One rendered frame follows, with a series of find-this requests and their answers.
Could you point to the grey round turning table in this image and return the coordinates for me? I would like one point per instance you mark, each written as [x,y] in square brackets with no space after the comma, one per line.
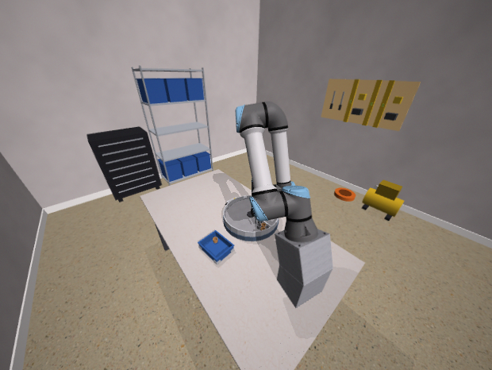
[239,222]

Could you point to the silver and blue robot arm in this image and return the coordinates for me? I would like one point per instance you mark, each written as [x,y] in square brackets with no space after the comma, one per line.
[283,199]

